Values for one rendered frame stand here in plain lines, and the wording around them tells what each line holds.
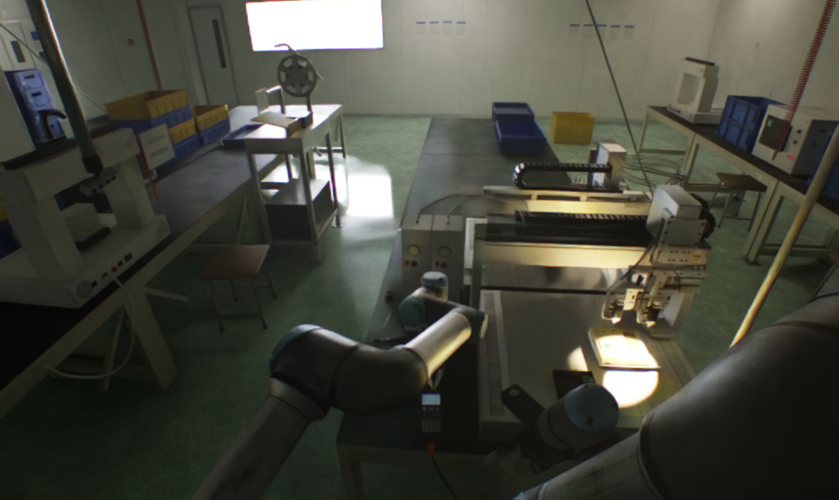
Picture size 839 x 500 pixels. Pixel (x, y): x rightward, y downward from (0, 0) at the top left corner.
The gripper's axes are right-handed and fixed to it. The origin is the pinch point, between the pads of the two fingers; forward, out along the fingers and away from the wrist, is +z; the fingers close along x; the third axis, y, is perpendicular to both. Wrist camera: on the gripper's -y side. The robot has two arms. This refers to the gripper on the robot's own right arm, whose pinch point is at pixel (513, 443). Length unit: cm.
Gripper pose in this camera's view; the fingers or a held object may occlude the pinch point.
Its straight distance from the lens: 102.3
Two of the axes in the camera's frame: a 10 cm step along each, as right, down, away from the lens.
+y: 4.9, 7.3, -4.8
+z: -1.5, 6.1, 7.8
